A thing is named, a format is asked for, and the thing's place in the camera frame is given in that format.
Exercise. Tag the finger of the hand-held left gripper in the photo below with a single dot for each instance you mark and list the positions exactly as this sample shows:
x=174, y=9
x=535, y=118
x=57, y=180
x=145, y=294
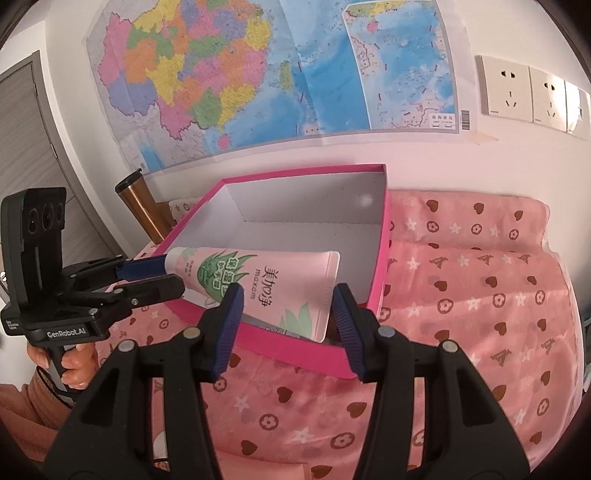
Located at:
x=152, y=288
x=143, y=268

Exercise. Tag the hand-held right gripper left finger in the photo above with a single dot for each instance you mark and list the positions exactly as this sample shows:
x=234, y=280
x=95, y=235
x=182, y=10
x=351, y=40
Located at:
x=228, y=328

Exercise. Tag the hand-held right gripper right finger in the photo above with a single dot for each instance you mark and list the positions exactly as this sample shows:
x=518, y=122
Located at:
x=347, y=325

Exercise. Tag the pink cardboard box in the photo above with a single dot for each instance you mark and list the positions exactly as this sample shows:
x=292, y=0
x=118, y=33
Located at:
x=295, y=355

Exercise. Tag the pink tube with green print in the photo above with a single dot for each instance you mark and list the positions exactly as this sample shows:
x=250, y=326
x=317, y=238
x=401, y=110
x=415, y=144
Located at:
x=277, y=286

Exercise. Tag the person's left hand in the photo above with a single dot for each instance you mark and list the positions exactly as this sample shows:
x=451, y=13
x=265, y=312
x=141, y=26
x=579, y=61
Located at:
x=82, y=364

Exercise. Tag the copper metal tumbler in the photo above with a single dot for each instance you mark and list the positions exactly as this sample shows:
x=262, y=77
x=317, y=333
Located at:
x=143, y=207

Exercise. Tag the pink printed blanket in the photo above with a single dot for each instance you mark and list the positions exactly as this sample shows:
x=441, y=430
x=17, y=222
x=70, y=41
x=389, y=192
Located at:
x=461, y=300

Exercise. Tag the grey door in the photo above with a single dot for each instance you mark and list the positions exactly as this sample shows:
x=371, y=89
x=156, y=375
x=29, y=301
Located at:
x=27, y=138

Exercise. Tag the colourful wall map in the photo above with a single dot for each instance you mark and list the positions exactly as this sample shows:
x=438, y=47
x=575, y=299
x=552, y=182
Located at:
x=207, y=69

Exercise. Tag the white wall socket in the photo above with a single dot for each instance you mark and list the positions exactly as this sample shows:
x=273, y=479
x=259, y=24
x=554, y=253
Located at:
x=579, y=110
x=549, y=99
x=505, y=87

